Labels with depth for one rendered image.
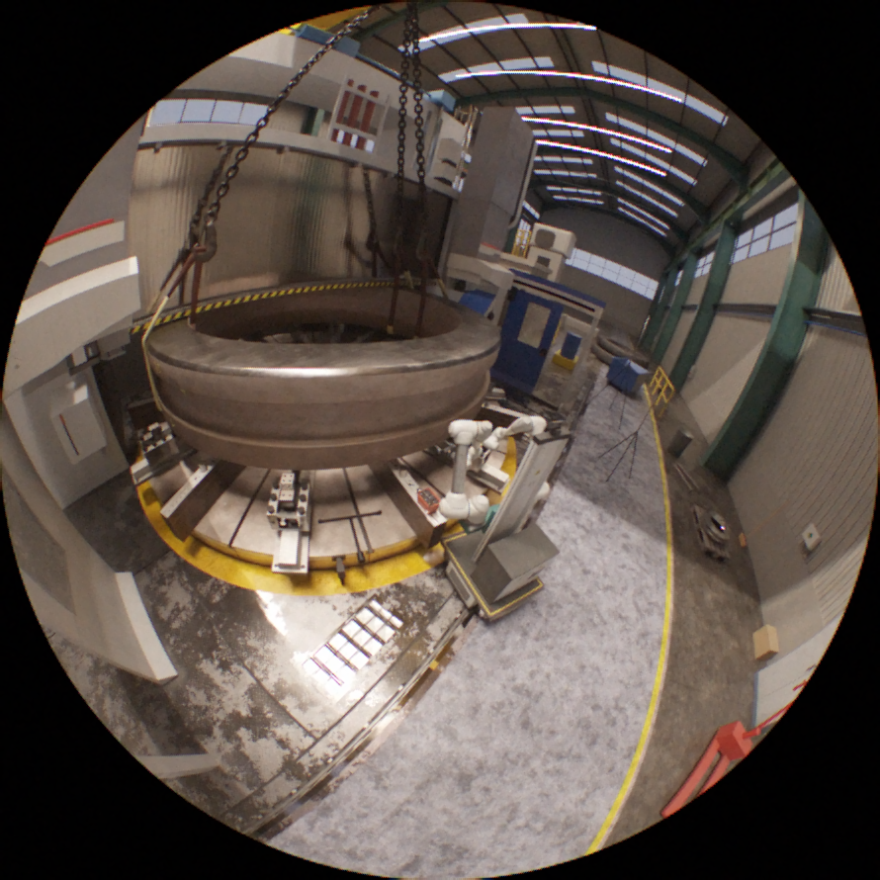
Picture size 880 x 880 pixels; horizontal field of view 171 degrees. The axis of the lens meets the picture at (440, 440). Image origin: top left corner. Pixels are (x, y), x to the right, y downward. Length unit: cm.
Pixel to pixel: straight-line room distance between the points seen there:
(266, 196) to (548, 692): 644
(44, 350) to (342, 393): 230
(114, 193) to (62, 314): 94
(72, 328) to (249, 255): 288
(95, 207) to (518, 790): 527
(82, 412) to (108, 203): 238
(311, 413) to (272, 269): 284
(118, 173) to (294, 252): 310
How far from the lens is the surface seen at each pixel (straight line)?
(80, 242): 282
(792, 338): 1028
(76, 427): 437
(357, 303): 650
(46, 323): 246
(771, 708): 566
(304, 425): 250
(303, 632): 280
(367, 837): 292
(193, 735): 310
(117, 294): 237
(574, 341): 1058
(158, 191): 434
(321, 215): 512
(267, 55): 691
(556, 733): 310
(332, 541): 280
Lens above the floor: 266
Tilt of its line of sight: 36 degrees down
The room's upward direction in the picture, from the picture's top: 14 degrees clockwise
